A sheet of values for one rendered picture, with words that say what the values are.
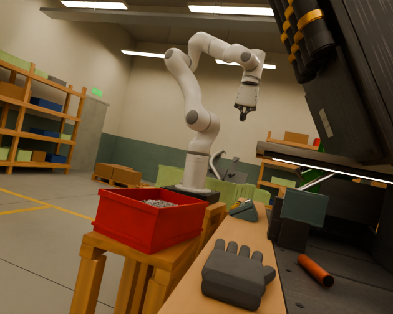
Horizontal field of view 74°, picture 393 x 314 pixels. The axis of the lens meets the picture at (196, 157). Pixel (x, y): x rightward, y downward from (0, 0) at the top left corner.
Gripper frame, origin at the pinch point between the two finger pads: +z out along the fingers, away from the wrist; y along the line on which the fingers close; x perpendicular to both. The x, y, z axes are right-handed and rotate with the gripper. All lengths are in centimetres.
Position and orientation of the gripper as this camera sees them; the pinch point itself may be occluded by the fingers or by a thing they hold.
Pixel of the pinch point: (242, 117)
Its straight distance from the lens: 127.3
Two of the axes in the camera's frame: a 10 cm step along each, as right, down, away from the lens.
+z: -2.1, 9.8, -0.1
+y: -9.5, -2.1, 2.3
